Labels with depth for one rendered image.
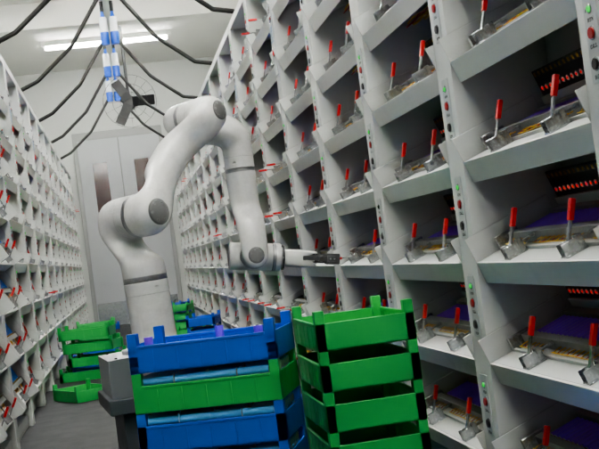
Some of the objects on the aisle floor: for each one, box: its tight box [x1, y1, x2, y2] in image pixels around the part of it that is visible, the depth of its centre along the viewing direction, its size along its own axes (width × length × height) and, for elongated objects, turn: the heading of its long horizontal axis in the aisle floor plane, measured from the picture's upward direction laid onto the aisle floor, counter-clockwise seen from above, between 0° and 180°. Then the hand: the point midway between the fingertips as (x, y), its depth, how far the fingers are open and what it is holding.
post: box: [428, 0, 581, 449], centre depth 225 cm, size 20×9×178 cm
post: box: [267, 0, 337, 352], centre depth 432 cm, size 20×9×178 cm
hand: (332, 258), depth 340 cm, fingers open, 3 cm apart
